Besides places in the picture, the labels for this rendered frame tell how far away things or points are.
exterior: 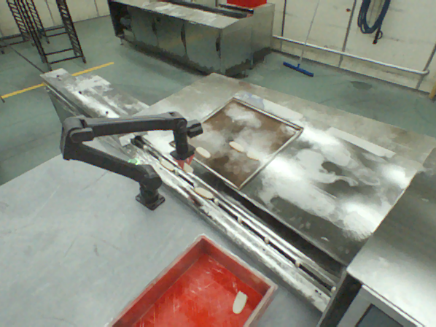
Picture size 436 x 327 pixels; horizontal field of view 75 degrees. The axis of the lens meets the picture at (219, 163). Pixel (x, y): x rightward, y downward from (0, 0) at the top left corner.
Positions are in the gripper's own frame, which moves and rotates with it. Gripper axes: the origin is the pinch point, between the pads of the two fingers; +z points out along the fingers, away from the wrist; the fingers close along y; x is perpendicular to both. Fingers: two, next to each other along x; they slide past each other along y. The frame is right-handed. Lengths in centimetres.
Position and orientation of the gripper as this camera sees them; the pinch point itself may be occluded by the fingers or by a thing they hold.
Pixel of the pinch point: (184, 166)
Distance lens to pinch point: 132.4
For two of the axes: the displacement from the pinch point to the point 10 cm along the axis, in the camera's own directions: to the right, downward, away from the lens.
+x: -7.0, -4.4, 5.6
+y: 7.1, -4.9, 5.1
